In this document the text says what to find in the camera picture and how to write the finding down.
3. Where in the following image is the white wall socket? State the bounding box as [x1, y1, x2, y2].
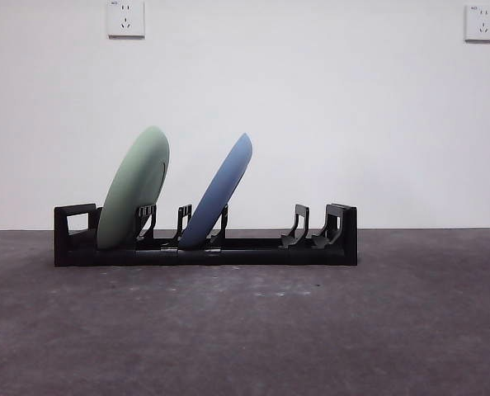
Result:
[464, 3, 490, 43]
[107, 0, 146, 40]

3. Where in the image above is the black plate rack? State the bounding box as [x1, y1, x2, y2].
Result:
[54, 202, 359, 267]

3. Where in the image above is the blue round plate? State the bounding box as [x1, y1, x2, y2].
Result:
[177, 132, 254, 250]

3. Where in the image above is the green round plate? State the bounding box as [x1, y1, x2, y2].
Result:
[96, 125, 172, 251]

